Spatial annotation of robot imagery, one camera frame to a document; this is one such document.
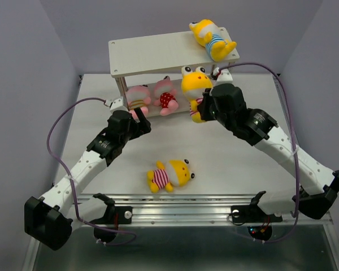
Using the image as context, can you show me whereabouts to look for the yellow frog red-striped shirt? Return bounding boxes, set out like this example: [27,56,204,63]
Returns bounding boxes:
[181,66,212,123]

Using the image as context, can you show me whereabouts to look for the pink frog orange-striped shirt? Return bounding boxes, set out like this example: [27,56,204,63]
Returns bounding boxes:
[126,85,151,119]

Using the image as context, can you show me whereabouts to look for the pink frog red polka-dot shirt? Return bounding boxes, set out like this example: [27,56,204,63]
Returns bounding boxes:
[153,76,179,116]

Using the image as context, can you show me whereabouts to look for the yellow frog blue-striped shirt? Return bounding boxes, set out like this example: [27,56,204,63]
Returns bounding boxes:
[189,19,237,62]

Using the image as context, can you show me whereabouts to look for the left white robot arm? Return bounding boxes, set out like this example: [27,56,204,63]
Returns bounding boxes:
[24,108,151,251]

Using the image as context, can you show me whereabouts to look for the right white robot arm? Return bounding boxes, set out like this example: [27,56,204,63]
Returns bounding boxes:
[198,83,339,220]

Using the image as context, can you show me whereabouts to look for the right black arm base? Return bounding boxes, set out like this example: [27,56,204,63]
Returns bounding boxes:
[227,191,283,243]

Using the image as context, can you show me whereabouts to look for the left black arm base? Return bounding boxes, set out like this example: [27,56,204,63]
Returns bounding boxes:
[86,193,133,226]

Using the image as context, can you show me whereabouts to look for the white two-tier shelf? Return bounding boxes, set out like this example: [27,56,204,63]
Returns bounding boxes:
[108,27,241,119]

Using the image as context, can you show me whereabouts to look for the yellow frog lying sideways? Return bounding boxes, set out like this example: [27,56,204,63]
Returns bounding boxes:
[146,159,195,193]

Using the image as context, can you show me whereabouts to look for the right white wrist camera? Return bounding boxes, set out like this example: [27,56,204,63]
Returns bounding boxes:
[210,67,233,85]

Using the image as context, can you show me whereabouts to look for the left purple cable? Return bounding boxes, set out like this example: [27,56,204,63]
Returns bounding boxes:
[46,97,137,246]

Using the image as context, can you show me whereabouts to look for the aluminium mounting rail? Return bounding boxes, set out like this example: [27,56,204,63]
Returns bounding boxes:
[35,73,334,226]

